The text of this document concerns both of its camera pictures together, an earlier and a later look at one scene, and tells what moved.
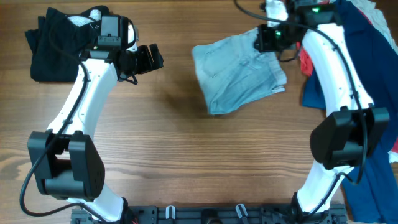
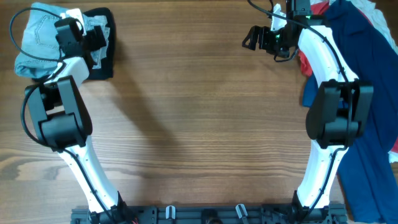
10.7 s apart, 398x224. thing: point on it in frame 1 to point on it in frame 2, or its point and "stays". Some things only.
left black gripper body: (138, 61) to (91, 42)
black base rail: (216, 214) stays
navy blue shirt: (370, 192) stays
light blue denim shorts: (233, 73) to (39, 54)
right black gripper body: (277, 38) stays
